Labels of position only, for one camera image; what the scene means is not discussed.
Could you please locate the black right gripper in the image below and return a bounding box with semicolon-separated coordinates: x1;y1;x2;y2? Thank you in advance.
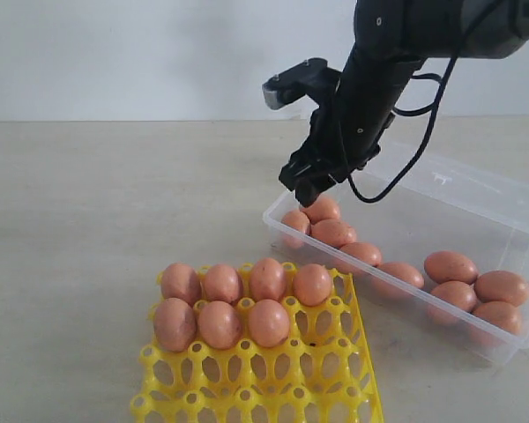
279;103;395;207

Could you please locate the brown egg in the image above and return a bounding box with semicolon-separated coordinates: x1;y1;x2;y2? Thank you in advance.
427;280;478;326
310;219;357;249
299;195;341;225
248;299;290;348
470;301;522;347
160;262;202;306
371;262;425;300
249;257;287;301
203;263;243;305
474;270;529;307
423;250;479;285
197;301;242;350
293;263;332;307
153;298;197;353
281;210;311;249
334;241;383;274

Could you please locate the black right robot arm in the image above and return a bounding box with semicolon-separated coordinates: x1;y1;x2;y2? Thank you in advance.
263;1;529;207

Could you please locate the clear plastic container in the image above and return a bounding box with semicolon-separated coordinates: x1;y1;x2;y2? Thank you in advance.
263;152;529;365

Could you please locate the yellow plastic egg tray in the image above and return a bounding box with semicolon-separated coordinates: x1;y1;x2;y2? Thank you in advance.
130;269;384;422

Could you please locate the black cable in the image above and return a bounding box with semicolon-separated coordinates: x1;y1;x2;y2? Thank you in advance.
334;0;512;204

